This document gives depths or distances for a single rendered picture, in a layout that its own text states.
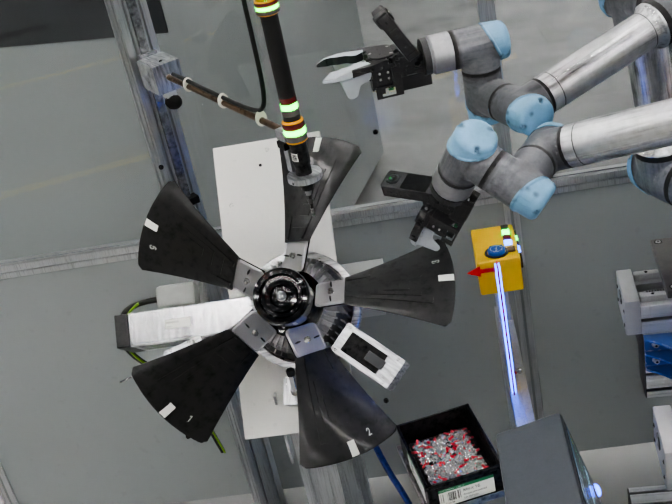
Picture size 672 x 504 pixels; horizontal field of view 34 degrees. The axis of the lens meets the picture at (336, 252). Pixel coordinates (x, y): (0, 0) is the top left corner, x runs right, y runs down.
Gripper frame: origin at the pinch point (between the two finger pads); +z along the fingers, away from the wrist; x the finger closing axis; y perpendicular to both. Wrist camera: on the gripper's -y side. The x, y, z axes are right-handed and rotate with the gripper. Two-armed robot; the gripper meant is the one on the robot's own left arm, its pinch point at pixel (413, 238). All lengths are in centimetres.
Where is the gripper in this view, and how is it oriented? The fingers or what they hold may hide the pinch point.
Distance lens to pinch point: 208.9
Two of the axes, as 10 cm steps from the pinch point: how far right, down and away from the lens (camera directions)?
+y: 8.6, 4.9, -1.1
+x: 4.7, -7.1, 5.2
